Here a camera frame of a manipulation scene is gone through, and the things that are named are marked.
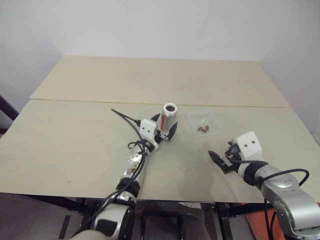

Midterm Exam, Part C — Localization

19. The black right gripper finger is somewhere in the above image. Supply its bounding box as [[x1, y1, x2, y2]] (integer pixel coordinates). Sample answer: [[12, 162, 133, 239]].
[[208, 150, 232, 175]]

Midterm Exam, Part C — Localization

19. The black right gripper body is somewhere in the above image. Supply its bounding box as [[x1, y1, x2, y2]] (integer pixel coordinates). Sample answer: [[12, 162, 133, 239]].
[[224, 141, 242, 173]]

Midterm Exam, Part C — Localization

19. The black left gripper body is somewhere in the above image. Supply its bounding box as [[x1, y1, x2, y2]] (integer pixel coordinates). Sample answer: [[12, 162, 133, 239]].
[[154, 129, 169, 144]]

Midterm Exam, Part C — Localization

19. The silver red can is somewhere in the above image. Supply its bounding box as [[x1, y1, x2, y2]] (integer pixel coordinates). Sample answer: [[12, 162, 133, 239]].
[[159, 102, 179, 135]]

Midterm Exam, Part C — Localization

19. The clear plastic tray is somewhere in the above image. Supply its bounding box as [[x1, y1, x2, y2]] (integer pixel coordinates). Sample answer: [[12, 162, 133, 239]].
[[187, 109, 223, 138]]

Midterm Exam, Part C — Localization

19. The orange floor mat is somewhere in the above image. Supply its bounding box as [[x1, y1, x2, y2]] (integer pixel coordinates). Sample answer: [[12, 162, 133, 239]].
[[244, 203, 320, 240]]

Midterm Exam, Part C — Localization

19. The dark brown furniture piece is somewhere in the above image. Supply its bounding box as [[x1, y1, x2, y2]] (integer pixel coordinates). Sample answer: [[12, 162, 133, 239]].
[[0, 94, 20, 136]]

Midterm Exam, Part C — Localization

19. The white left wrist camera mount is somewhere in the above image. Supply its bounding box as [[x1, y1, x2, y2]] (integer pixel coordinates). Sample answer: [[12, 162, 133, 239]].
[[139, 119, 159, 151]]

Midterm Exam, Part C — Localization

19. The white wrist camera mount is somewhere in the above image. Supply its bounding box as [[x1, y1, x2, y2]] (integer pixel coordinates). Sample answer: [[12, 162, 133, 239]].
[[139, 119, 159, 151], [231, 131, 263, 176]]

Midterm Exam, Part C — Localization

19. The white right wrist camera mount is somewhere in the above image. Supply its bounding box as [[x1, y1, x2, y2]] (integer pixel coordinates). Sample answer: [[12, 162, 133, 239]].
[[231, 131, 263, 176]]

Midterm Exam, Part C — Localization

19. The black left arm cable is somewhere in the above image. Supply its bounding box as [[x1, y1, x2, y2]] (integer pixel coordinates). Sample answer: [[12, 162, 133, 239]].
[[82, 108, 151, 236]]

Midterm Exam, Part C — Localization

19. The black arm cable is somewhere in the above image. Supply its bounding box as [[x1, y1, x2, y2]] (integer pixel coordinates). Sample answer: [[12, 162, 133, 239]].
[[226, 156, 311, 236], [82, 108, 151, 236]]

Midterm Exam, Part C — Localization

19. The black metal table frame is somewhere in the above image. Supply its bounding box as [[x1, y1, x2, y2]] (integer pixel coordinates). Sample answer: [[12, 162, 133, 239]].
[[59, 196, 247, 240]]

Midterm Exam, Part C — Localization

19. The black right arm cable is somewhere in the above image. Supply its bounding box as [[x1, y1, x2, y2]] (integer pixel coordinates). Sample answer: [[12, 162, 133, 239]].
[[226, 156, 311, 236]]

